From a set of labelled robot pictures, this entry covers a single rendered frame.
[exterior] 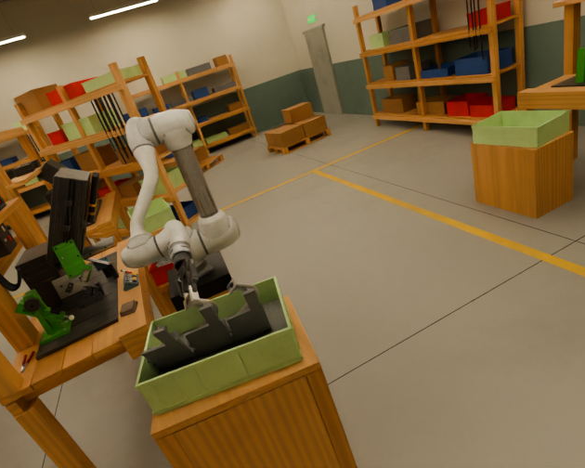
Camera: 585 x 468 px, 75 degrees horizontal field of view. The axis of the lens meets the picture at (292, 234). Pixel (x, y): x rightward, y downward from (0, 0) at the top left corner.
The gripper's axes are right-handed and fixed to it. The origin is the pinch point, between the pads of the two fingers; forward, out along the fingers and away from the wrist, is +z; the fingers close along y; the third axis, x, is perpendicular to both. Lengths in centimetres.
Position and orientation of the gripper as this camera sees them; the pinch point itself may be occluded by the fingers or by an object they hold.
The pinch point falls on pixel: (191, 297)
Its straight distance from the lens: 151.8
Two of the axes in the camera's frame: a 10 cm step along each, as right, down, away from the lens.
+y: 5.4, -7.2, -4.4
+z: 3.7, 6.7, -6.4
